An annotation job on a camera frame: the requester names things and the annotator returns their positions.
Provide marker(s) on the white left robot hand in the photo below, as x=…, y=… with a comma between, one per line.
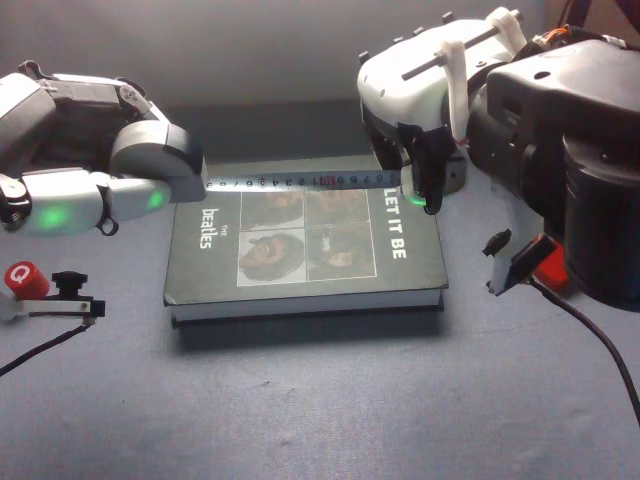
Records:
x=60, y=200

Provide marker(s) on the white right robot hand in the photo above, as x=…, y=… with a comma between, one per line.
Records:
x=415, y=75

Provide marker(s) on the black Let It Be album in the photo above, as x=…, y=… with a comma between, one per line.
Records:
x=300, y=292

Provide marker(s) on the red cylinder block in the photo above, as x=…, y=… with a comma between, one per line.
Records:
x=25, y=280

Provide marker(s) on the grey table cloth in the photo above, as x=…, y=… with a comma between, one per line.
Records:
x=320, y=400

